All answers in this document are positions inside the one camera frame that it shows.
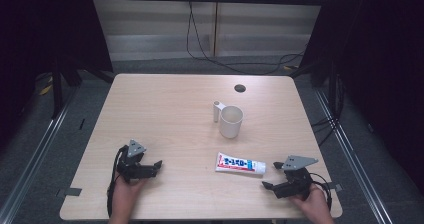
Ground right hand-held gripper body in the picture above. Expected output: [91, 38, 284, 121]
[273, 155, 320, 200]

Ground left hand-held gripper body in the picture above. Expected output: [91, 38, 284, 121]
[115, 139, 154, 183]

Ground person's right hand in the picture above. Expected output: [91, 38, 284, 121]
[288, 183, 335, 220]

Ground person's left hand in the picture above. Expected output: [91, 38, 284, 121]
[110, 174, 148, 216]

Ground white toothpaste tube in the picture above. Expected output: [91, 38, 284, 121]
[214, 151, 267, 176]

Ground black metal stand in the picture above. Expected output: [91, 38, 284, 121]
[49, 58, 116, 120]
[289, 60, 344, 122]

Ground yellow floor tape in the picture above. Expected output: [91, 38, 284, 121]
[38, 83, 54, 96]

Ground dark curtain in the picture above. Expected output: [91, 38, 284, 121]
[0, 0, 114, 145]
[299, 0, 424, 198]

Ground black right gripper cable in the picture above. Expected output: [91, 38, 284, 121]
[309, 172, 333, 212]

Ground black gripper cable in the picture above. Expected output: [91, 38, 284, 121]
[106, 145, 130, 218]
[309, 172, 333, 212]

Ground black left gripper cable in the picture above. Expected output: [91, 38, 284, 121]
[106, 145, 130, 218]

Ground black floor cables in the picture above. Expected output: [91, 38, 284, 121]
[310, 115, 339, 148]

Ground white cup with handle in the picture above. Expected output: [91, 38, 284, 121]
[212, 100, 245, 140]

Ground aluminium floor rail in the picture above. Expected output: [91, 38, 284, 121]
[0, 87, 81, 224]
[313, 88, 396, 224]

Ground black wall cable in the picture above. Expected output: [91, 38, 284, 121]
[185, 1, 306, 76]

